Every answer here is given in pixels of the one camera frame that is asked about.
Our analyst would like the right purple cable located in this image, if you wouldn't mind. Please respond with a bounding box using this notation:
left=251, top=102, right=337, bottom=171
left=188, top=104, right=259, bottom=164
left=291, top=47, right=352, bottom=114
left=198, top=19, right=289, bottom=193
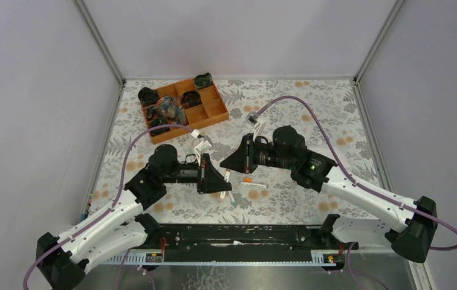
left=247, top=95, right=457, bottom=290

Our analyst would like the white pen teal tip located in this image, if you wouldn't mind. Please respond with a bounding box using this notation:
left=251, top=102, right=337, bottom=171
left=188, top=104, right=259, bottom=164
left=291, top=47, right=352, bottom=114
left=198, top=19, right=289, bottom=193
left=228, top=192, right=237, bottom=205

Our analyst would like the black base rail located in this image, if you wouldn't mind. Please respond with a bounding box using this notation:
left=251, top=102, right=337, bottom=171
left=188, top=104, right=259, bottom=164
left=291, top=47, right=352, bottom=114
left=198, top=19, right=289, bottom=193
left=124, top=214, right=357, bottom=265

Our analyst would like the colourful crumpled wrapper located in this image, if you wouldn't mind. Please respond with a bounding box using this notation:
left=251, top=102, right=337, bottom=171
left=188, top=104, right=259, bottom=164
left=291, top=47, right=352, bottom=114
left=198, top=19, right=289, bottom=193
left=143, top=95, right=189, bottom=125

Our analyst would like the white pen with label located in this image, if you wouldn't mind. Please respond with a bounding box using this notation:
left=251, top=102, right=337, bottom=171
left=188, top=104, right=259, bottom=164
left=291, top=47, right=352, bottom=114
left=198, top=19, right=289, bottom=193
left=240, top=182, right=268, bottom=189

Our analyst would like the white pen orange tip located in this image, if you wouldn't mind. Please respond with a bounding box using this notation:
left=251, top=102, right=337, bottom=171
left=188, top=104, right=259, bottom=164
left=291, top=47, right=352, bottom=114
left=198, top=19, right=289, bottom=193
left=219, top=169, right=232, bottom=199

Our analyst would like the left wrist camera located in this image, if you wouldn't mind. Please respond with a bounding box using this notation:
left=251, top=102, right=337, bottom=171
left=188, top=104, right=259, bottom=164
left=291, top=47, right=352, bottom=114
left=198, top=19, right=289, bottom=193
left=193, top=136, right=212, bottom=165

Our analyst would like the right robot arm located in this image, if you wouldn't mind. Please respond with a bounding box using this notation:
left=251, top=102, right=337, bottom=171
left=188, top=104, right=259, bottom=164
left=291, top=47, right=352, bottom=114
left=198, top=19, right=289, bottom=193
left=220, top=126, right=438, bottom=263

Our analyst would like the black roll middle tray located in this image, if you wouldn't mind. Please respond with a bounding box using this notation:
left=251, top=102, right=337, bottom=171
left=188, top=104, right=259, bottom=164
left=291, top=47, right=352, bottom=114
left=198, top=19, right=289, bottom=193
left=181, top=90, right=202, bottom=109

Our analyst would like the black roll bottom tray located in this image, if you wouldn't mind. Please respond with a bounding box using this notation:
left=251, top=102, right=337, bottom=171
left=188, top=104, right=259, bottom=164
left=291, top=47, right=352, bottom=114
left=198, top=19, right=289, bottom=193
left=150, top=117, right=170, bottom=136

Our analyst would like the black roll top tray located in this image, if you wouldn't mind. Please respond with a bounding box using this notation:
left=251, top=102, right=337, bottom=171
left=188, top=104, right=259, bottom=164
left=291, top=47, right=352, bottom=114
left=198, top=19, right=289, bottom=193
left=193, top=72, right=213, bottom=89

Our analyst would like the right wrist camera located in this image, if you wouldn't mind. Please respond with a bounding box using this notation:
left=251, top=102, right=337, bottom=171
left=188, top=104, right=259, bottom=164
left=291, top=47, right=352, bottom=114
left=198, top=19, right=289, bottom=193
left=247, top=112, right=267, bottom=140

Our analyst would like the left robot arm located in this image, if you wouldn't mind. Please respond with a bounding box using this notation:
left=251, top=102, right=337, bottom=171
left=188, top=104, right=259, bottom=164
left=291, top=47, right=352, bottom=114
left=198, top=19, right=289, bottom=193
left=36, top=144, right=232, bottom=289

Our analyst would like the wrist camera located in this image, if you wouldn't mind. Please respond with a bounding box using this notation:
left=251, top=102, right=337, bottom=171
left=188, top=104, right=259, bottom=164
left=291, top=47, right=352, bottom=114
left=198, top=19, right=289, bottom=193
left=193, top=136, right=212, bottom=165
left=247, top=112, right=267, bottom=140

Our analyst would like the orange wooden divided tray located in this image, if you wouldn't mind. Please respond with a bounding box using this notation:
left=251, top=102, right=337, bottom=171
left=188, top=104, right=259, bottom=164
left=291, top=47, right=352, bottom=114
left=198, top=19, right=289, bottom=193
left=141, top=78, right=229, bottom=144

